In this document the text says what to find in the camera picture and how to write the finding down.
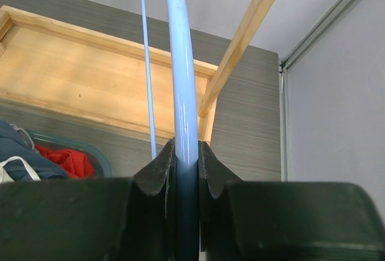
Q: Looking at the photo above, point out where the navy tank top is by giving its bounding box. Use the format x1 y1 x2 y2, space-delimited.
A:
1 120 69 182

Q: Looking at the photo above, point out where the wooden clothes rack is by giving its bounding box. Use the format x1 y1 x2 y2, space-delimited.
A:
1 0 275 143

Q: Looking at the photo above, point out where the teal plastic tub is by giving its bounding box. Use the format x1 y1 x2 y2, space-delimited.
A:
27 130 112 177

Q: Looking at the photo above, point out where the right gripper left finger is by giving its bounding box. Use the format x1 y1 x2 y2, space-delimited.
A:
1 140 175 260

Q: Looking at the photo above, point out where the white tank top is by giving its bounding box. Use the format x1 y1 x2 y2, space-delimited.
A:
1 156 41 184

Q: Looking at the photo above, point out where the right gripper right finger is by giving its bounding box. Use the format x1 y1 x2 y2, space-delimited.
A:
198 142 384 260

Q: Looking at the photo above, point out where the light blue hanger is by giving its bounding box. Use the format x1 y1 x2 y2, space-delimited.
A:
138 0 201 261

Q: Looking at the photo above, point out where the red tank top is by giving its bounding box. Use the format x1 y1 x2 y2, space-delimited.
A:
35 145 95 179

